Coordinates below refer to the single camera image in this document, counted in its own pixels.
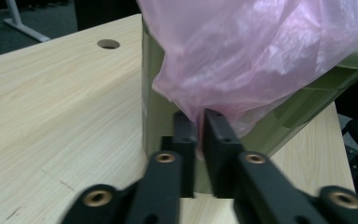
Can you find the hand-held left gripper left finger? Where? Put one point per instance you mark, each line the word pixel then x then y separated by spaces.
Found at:
pixel 186 146

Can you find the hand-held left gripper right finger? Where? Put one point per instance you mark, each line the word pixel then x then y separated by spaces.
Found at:
pixel 219 149

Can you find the olive green bin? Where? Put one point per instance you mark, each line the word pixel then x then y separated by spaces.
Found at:
pixel 157 124

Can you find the pink plastic bag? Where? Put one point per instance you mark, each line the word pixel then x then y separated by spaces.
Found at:
pixel 236 53

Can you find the dark box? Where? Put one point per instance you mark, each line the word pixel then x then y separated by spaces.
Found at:
pixel 105 12

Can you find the white metal stand leg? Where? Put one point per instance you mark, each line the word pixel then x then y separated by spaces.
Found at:
pixel 21 25

